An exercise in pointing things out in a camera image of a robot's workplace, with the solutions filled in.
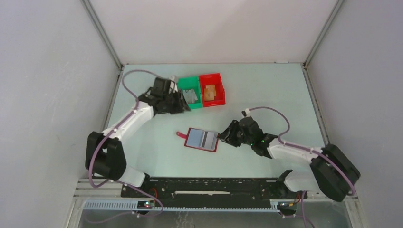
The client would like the grey slotted cable duct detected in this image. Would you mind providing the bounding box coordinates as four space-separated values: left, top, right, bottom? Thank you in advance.
82 201 281 212

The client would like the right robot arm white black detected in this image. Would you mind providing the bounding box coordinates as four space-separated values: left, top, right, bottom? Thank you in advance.
218 116 361 202

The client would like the red leather card holder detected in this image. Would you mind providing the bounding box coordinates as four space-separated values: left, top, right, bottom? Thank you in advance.
176 128 219 152

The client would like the silver grey credit card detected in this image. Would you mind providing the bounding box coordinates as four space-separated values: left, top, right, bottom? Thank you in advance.
201 131 218 151

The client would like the red plastic bin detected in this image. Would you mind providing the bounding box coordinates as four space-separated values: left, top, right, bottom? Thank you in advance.
198 73 226 108

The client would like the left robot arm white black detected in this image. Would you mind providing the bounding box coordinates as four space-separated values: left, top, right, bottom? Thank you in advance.
85 78 190 198

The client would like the aluminium frame rail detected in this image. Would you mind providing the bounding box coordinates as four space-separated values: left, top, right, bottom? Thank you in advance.
73 179 122 199

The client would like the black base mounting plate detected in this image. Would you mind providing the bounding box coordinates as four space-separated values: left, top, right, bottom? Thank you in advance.
140 177 303 209

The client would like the green plastic bin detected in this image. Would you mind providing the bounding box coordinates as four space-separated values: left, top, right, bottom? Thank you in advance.
177 76 203 109

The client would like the grey card in green bin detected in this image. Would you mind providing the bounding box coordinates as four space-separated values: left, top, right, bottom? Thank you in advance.
182 89 199 104

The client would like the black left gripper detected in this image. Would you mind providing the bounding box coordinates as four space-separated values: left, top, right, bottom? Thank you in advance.
163 89 191 116

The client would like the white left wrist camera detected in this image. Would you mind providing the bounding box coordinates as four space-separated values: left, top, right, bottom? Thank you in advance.
169 76 178 83

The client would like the orange card in red bin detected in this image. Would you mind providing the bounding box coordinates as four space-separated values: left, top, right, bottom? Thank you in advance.
203 85 216 101

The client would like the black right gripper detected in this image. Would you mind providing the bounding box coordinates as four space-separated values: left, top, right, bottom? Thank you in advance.
217 120 254 148

